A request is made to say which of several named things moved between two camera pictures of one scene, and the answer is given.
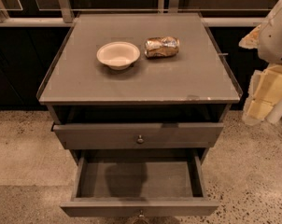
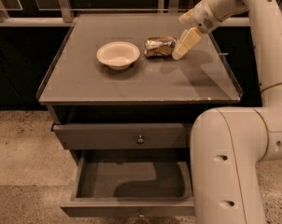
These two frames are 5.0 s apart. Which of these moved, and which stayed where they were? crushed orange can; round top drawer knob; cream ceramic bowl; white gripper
Moved: white gripper
Stayed: crushed orange can; cream ceramic bowl; round top drawer knob
